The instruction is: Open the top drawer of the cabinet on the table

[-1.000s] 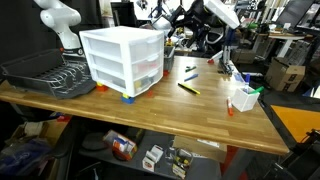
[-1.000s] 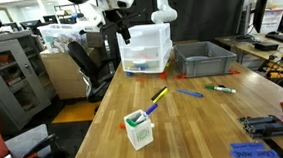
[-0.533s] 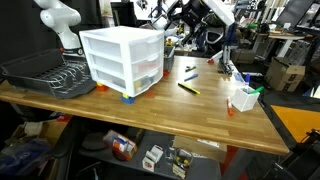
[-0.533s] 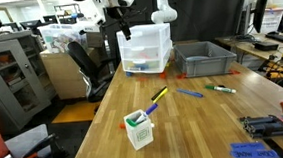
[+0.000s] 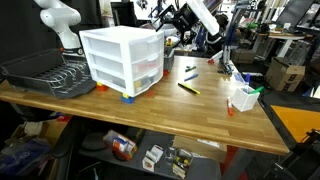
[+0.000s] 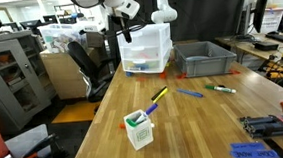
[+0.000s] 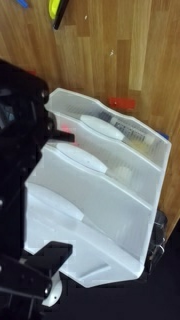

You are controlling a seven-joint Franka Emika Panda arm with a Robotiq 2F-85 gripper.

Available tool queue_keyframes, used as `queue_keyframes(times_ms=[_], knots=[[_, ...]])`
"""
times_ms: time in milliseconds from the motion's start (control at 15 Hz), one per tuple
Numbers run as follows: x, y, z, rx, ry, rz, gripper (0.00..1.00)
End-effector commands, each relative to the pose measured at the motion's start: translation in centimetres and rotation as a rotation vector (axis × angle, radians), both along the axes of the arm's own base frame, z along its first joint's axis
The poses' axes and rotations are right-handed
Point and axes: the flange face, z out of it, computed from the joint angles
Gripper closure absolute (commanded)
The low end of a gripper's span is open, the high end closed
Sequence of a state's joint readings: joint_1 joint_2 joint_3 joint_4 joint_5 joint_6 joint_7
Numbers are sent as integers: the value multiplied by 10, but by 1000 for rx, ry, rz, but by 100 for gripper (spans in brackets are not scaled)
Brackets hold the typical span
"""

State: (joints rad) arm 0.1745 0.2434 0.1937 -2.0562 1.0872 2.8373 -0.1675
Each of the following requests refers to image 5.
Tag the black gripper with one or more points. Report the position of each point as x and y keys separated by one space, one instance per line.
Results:
x=185 y=16

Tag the translucent drawer with white marker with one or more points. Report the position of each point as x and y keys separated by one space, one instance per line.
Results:
x=143 y=50

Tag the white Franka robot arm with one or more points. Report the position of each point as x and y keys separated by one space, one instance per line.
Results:
x=63 y=20

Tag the translucent empty-looking drawer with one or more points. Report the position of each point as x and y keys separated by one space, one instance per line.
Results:
x=145 y=68

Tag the translucent drawer with colourful items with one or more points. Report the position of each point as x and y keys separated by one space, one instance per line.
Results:
x=145 y=83

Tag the open cardboard box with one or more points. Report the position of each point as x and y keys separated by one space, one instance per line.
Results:
x=50 y=130

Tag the grey plastic bin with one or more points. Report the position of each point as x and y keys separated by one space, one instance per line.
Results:
x=169 y=61

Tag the red toy block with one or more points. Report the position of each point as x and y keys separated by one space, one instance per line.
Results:
x=165 y=72
x=150 y=93

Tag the green capped white marker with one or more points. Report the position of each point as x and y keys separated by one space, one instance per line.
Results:
x=190 y=69

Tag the red clamp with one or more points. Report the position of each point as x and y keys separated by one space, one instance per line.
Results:
x=210 y=61

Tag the blue pen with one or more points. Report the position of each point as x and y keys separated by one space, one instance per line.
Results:
x=191 y=77

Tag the yellow highlighter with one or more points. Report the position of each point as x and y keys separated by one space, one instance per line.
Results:
x=195 y=91

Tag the small cardboard box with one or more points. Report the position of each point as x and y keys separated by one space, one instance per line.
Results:
x=243 y=56

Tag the blue yellow toy block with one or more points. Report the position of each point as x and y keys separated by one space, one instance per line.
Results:
x=128 y=100

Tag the blue tape label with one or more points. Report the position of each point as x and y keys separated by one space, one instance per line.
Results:
x=239 y=77

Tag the orange toy block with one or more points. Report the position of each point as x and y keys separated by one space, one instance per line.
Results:
x=102 y=88

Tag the purple capped marker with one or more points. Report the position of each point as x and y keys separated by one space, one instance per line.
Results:
x=247 y=79

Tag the orange capped white marker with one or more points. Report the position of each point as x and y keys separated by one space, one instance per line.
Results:
x=230 y=110

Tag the white square pen cup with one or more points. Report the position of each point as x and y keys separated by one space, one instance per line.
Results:
x=245 y=101

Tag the white desk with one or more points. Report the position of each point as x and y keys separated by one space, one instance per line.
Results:
x=280 y=38

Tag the green marker in cup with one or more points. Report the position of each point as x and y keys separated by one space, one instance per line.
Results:
x=258 y=90

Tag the grey lower shelf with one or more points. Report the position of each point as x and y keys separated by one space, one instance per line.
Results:
x=146 y=140

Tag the black computer monitor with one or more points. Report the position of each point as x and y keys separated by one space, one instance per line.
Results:
x=295 y=11

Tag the large cardboard box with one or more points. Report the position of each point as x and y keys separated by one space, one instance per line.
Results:
x=285 y=75

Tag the flat cardboard sheet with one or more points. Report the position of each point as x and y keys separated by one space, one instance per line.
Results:
x=200 y=148

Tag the colourful product box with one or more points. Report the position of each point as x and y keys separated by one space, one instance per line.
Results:
x=120 y=145

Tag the small white box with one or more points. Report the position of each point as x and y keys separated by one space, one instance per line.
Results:
x=153 y=155

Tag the black dish rack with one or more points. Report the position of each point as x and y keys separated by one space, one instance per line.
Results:
x=30 y=66

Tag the yellow black small box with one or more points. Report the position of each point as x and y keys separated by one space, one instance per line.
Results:
x=181 y=163

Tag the black curtain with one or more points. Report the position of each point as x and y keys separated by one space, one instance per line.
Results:
x=20 y=30

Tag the orange floor mat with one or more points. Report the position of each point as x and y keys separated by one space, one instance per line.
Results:
x=296 y=121

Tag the black equipment stand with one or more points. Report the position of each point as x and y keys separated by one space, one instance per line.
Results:
x=300 y=163

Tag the blue plastic bag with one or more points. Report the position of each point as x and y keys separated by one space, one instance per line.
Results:
x=23 y=156

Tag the white plastic drawer cabinet frame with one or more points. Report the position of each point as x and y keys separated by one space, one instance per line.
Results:
x=113 y=31

